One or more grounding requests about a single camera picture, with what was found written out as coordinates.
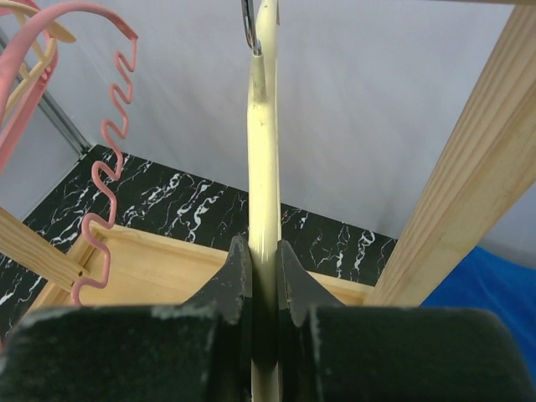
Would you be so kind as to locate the pink plastic hanger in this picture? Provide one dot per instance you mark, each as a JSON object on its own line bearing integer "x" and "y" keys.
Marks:
{"x": 17, "y": 122}

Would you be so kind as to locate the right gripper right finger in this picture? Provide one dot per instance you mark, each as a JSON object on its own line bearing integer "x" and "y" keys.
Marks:
{"x": 331, "y": 352}

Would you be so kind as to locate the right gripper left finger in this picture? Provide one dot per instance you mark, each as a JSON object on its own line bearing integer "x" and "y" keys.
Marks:
{"x": 196, "y": 351}

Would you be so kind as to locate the wooden clothes rack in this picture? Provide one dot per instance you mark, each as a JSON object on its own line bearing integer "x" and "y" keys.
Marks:
{"x": 487, "y": 164}

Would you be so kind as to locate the cream wooden hanger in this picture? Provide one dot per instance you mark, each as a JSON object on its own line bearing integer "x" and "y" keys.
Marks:
{"x": 32, "y": 85}

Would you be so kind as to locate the blue folded cloth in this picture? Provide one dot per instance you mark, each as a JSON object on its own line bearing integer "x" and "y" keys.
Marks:
{"x": 487, "y": 281}

